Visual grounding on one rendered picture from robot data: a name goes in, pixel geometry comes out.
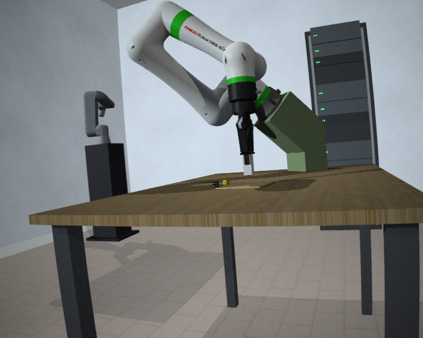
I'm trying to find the tan flat mat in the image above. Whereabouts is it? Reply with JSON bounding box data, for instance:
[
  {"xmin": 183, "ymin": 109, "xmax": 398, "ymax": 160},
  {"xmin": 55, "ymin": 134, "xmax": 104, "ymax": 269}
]
[{"xmin": 215, "ymin": 181, "xmax": 274, "ymax": 189}]

